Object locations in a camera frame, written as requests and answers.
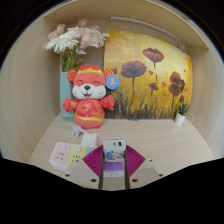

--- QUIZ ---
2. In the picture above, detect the plain white plug block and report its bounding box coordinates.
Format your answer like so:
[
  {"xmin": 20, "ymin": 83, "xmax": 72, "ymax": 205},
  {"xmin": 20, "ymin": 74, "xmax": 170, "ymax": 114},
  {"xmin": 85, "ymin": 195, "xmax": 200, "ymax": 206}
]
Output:
[{"xmin": 81, "ymin": 133, "xmax": 98, "ymax": 148}]

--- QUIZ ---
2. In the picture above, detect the white light bar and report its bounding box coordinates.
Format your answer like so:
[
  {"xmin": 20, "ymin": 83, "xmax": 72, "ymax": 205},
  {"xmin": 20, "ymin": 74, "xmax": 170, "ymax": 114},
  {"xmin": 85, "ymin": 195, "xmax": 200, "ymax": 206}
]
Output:
[{"xmin": 110, "ymin": 15, "xmax": 184, "ymax": 46}]

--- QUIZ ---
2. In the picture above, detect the pink and white flower bouquet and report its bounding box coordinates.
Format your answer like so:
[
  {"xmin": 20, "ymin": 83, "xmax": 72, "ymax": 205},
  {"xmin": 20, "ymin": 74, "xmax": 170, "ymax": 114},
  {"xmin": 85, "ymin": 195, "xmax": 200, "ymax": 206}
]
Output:
[{"xmin": 44, "ymin": 18, "xmax": 111, "ymax": 73}]

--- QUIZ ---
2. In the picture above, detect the yellow poppy painting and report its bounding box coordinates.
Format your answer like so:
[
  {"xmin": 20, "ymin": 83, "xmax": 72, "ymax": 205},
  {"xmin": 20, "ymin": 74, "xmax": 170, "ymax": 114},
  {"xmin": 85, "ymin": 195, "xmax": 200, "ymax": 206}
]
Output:
[{"xmin": 103, "ymin": 29, "xmax": 194, "ymax": 120}]

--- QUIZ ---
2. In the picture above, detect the red plush mouse toy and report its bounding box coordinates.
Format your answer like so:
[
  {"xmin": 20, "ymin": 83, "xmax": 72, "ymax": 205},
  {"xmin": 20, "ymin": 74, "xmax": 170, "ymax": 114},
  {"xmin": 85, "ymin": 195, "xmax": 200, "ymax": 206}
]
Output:
[{"xmin": 61, "ymin": 64, "xmax": 121, "ymax": 130}]

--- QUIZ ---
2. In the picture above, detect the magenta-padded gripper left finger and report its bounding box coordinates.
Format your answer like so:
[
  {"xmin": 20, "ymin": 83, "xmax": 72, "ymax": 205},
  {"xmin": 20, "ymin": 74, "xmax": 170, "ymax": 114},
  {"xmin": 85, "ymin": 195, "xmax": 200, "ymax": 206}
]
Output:
[{"xmin": 63, "ymin": 144, "xmax": 105, "ymax": 191}]

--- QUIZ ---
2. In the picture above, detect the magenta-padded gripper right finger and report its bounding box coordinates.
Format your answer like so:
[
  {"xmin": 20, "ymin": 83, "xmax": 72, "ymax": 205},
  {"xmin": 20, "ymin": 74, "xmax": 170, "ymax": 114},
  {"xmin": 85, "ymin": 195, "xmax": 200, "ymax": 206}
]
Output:
[{"xmin": 123, "ymin": 144, "xmax": 165, "ymax": 191}]

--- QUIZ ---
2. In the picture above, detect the white printed charger block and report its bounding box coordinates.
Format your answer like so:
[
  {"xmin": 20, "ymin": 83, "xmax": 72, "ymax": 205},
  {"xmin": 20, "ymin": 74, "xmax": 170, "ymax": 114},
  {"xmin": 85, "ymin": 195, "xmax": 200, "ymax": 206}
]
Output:
[{"xmin": 102, "ymin": 139, "xmax": 127, "ymax": 163}]

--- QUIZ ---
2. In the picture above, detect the pastel multicolour power strip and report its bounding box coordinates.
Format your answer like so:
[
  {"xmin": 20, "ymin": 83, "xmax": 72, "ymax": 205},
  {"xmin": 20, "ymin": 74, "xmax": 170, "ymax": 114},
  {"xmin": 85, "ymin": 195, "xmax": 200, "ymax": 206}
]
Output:
[{"xmin": 49, "ymin": 141, "xmax": 126, "ymax": 178}]

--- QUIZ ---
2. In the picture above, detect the thin white cable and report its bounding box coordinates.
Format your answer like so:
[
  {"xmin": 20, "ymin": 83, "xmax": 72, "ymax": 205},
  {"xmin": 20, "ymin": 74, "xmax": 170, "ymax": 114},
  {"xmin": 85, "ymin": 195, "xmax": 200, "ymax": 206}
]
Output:
[{"xmin": 185, "ymin": 112, "xmax": 195, "ymax": 123}]

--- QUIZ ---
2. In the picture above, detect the small potted plant white pot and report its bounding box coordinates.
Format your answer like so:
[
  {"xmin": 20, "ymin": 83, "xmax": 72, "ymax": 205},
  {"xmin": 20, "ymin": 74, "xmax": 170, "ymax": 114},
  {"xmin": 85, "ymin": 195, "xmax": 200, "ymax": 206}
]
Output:
[{"xmin": 174, "ymin": 102, "xmax": 189, "ymax": 126}]

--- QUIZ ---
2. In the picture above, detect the white round power plug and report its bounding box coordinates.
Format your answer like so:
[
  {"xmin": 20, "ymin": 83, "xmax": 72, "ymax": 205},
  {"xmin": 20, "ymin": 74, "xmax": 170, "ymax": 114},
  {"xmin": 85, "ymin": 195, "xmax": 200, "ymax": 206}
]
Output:
[{"xmin": 70, "ymin": 124, "xmax": 88, "ymax": 138}]

